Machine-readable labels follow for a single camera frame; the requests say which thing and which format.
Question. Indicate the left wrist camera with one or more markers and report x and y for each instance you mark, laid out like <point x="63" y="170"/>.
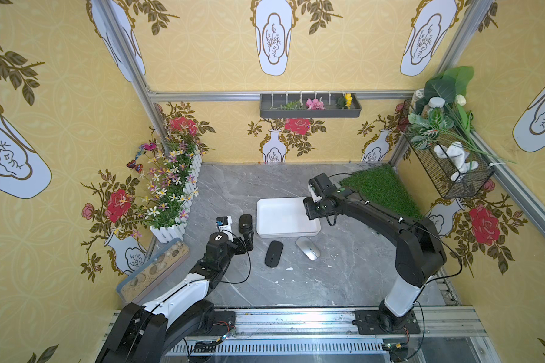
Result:
<point x="224" y="225"/>

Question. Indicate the silver mouse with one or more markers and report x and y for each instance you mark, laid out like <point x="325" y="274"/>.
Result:
<point x="310" y="250"/>

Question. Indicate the white fence flower planter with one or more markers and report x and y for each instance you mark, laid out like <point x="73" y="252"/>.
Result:
<point x="170" y="174"/>

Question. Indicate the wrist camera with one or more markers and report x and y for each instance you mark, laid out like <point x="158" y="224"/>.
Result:
<point x="321" y="186"/>
<point x="224" y="225"/>

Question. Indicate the green artificial leaf plant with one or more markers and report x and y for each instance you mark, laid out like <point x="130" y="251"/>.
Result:
<point x="440" y="116"/>

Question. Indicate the black ribbed mouse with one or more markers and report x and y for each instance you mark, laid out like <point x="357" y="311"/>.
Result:
<point x="246" y="224"/>

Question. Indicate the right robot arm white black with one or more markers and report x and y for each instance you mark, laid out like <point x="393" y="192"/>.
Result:
<point x="419" y="250"/>

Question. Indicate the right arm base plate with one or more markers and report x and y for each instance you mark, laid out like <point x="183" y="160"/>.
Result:
<point x="376" y="322"/>

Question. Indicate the white figurine in basket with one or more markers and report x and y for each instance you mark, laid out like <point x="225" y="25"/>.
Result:
<point x="458" y="156"/>

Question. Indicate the black wire basket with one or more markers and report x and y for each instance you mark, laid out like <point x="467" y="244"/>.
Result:
<point x="440" y="171"/>

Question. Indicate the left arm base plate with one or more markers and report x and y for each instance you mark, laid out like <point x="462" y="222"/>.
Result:
<point x="223" y="322"/>

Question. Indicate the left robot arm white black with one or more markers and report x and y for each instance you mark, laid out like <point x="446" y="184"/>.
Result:
<point x="145" y="333"/>

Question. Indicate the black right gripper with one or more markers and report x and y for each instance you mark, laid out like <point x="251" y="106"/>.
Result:
<point x="312" y="207"/>

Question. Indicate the green artificial grass mat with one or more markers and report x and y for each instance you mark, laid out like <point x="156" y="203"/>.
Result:
<point x="381" y="185"/>

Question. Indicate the yellow flower on shelf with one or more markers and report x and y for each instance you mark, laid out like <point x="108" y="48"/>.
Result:
<point x="348" y="100"/>

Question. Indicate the aluminium front rail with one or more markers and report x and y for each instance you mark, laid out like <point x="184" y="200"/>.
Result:
<point x="339" y="321"/>

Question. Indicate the grey wall shelf tray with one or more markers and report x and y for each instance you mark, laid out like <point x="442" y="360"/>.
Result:
<point x="291" y="105"/>

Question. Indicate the white plastic storage box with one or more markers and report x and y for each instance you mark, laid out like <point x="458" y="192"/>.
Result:
<point x="284" y="217"/>

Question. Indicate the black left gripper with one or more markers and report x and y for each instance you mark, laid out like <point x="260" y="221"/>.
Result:
<point x="244" y="234"/>

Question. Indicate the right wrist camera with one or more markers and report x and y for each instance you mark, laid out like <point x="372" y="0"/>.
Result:
<point x="321" y="186"/>

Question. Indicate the blue tray with stones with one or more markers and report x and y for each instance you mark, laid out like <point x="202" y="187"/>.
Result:
<point x="147" y="277"/>

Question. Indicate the pink flower on shelf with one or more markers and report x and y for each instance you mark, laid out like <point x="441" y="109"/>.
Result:
<point x="314" y="104"/>

